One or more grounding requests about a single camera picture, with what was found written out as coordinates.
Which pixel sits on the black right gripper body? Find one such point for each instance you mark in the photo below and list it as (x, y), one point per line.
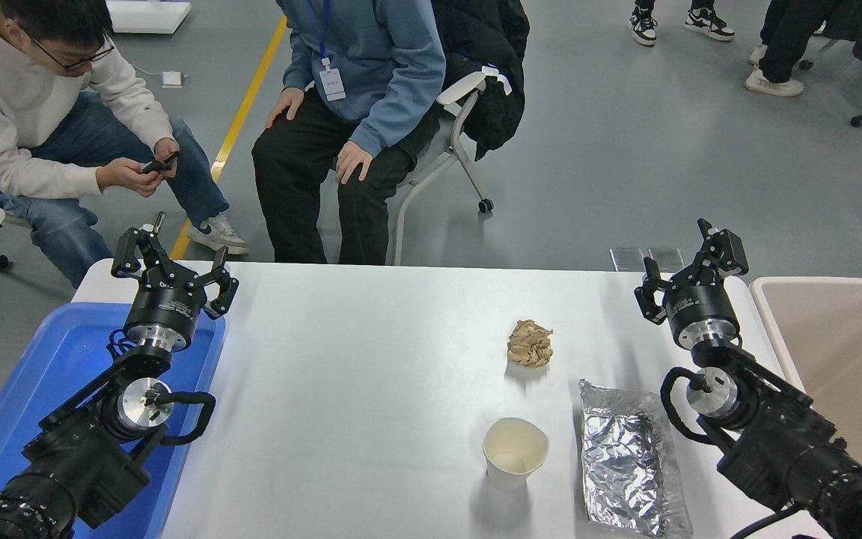
(700, 307)

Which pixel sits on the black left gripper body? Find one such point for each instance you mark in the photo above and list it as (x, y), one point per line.
(165, 307)

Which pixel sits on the black phone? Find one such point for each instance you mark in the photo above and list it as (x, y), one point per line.
(160, 162)

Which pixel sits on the white paper cup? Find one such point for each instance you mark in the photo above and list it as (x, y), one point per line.
(513, 449)

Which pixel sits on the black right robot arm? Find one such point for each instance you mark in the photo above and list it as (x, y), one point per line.
(783, 449)

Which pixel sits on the large pale dustbin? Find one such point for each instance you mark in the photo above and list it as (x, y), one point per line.
(850, 352)

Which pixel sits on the person's right hand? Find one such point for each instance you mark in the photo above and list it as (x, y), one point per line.
(124, 176)
(290, 101)

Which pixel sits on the person's left hand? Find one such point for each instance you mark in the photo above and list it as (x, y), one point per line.
(167, 148)
(352, 161)

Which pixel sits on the blue plastic tray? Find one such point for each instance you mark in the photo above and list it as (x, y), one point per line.
(49, 359)

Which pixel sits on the crumpled tan paper ball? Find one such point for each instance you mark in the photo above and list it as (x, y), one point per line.
(530, 344)

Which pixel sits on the silver foil tray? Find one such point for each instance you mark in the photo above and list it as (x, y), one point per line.
(625, 457)

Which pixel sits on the small white box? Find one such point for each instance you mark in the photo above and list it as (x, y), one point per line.
(172, 78)

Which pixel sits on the person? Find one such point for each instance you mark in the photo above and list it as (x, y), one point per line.
(4, 105)
(786, 37)
(642, 26)
(378, 60)

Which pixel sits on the white flat platform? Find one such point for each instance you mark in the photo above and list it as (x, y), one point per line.
(148, 13)

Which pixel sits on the white folding chair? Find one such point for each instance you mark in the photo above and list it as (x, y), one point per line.
(461, 90)

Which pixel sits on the black jacket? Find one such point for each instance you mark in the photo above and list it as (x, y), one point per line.
(487, 45)

